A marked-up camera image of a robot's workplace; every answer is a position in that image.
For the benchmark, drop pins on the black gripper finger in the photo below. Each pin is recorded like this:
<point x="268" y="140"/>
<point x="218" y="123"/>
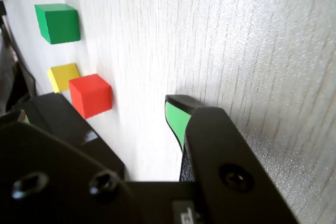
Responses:
<point x="52" y="182"/>
<point x="236" y="169"/>

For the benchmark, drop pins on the yellow cube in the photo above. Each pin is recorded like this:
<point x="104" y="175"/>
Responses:
<point x="63" y="77"/>

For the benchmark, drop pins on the black box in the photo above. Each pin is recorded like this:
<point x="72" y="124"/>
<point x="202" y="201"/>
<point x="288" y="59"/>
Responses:
<point x="65" y="121"/>

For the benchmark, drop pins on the green cube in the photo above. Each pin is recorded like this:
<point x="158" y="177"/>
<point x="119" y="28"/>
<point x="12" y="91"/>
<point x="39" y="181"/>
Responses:
<point x="59" y="23"/>

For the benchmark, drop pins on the red cube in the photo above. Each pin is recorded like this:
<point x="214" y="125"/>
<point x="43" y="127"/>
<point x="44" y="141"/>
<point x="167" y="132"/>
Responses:
<point x="90" y="98"/>

